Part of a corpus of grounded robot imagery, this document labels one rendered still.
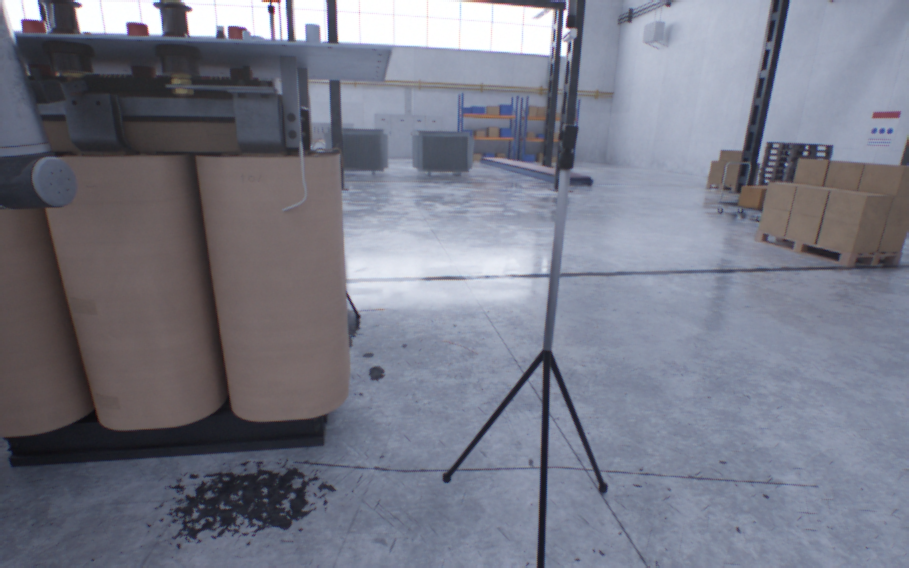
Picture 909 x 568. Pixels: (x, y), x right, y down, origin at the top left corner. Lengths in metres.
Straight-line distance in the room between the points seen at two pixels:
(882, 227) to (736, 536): 5.01
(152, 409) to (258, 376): 0.36
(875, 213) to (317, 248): 5.69
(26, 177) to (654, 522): 1.87
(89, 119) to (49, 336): 0.70
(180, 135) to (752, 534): 2.14
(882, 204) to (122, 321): 6.30
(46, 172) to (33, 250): 0.61
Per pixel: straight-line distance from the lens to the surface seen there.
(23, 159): 1.25
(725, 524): 1.82
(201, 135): 1.60
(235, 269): 1.50
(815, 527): 1.98
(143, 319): 1.65
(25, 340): 1.87
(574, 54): 10.77
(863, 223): 6.16
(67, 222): 1.65
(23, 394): 1.94
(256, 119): 1.46
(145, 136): 1.66
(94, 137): 1.61
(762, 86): 13.71
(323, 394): 1.66
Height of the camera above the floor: 1.15
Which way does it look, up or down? 18 degrees down
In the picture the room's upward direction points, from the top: 2 degrees clockwise
